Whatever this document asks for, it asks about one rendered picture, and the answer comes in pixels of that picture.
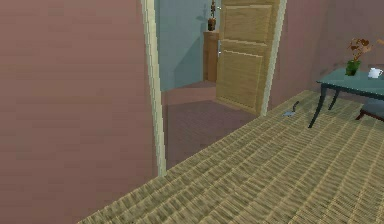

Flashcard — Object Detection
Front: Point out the brown wooden cabinet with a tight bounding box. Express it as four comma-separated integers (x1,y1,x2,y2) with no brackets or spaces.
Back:
202,30,221,84

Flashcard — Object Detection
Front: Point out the light wooden room door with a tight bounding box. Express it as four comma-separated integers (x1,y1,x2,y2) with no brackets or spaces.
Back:
215,0,282,116

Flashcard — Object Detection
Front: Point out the brown potted plant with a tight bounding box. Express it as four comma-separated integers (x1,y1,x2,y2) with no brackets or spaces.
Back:
207,0,217,32

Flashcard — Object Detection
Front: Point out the teal table with dark legs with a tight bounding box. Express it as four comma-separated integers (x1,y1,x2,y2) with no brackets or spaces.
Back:
307,67,384,129

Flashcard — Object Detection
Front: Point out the plant in green pot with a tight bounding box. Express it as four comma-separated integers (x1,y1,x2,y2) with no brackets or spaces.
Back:
344,37,372,77

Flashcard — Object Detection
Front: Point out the grey chair with brown legs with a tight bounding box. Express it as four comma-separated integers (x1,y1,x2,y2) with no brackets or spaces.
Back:
355,98,384,123

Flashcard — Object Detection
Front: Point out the white mug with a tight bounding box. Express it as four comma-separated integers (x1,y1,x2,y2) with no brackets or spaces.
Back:
367,67,384,80

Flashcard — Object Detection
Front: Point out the grey scoop with black handle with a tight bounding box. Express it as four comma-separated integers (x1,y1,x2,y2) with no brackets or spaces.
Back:
283,100,300,118

